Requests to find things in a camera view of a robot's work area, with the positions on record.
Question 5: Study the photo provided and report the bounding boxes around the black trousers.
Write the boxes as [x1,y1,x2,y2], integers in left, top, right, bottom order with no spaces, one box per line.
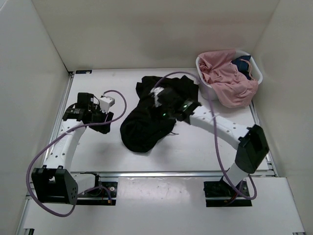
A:
[120,75,199,153]

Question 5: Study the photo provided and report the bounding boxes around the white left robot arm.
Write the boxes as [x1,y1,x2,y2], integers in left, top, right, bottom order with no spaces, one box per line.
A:
[31,93,115,205]

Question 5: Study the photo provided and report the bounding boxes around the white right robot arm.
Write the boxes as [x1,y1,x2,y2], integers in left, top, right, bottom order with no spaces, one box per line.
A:
[151,87,269,196]

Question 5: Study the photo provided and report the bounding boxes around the pink trousers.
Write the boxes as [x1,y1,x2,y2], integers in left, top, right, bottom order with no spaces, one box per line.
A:
[200,49,259,108]

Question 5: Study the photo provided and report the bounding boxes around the white laundry basket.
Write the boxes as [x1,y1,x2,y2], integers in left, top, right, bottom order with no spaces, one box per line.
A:
[196,49,263,100]

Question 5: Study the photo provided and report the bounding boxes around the navy blue garment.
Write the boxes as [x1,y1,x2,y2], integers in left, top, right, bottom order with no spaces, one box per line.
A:
[231,55,253,80]

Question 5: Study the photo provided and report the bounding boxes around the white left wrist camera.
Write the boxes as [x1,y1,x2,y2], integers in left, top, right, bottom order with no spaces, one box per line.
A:
[99,96,115,113]

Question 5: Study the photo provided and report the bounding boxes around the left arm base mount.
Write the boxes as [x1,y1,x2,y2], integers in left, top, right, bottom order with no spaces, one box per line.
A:
[76,179,118,206]

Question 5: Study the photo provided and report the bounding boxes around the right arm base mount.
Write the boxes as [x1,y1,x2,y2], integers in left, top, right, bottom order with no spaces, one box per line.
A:
[203,181,252,208]

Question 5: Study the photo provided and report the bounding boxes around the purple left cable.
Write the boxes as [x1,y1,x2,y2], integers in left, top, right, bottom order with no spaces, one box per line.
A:
[26,89,127,218]

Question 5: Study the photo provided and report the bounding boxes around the purple cable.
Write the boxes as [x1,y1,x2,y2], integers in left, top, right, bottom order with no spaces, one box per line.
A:
[153,71,257,199]
[26,89,127,218]

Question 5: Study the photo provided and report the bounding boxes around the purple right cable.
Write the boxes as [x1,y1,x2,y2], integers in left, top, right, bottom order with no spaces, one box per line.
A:
[153,71,257,199]

